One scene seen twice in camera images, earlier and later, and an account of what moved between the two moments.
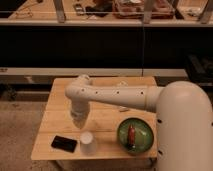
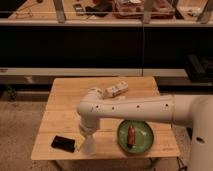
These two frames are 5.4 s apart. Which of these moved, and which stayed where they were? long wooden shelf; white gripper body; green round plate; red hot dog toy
Moved: white gripper body
Stayed: long wooden shelf; red hot dog toy; green round plate
